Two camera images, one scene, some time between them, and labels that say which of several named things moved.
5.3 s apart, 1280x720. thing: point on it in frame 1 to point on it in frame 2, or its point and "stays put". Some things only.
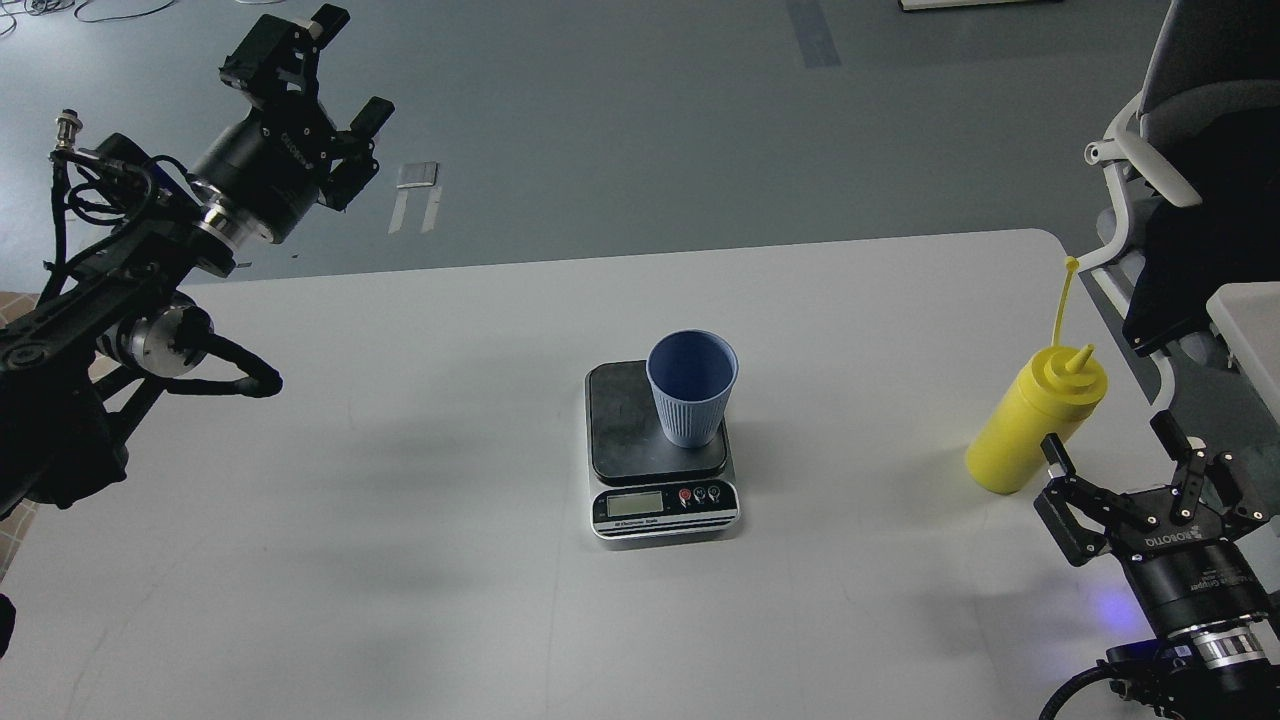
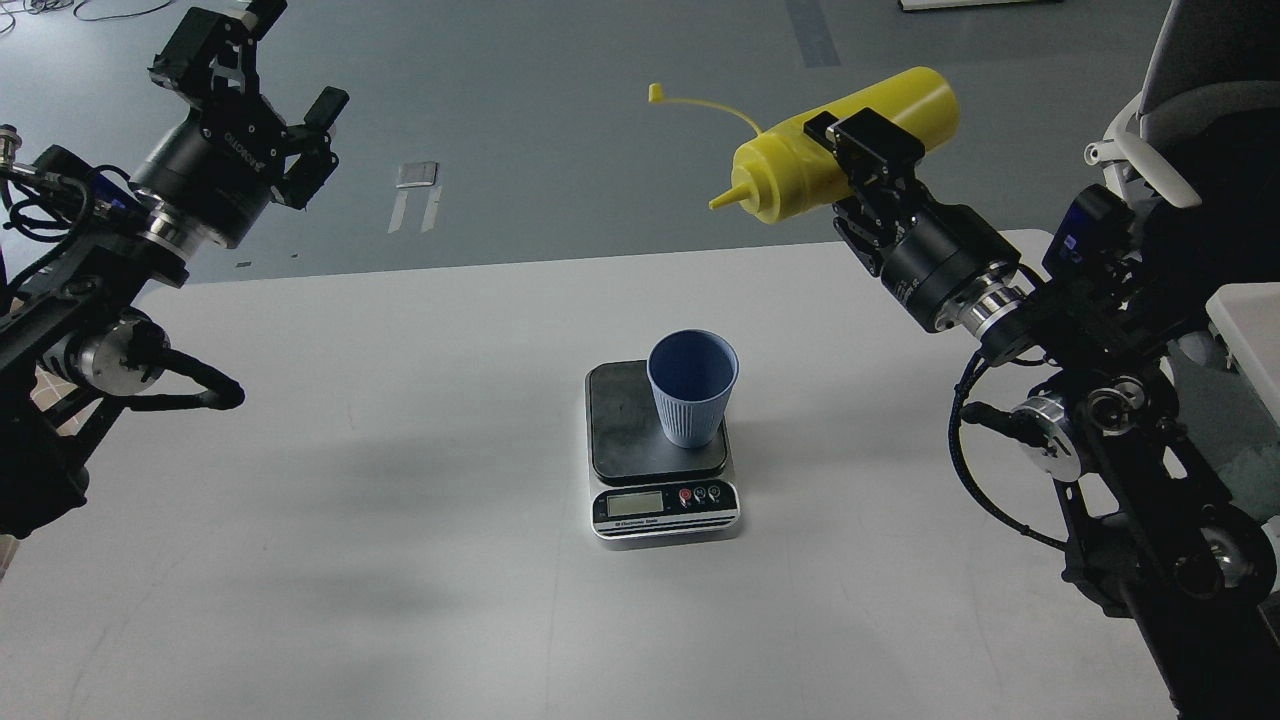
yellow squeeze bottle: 1052,395 to 788,168
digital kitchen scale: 642,484 stays put
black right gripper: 1188,566 to 946,253
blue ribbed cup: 692,374 stays put
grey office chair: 1199,161 stays put
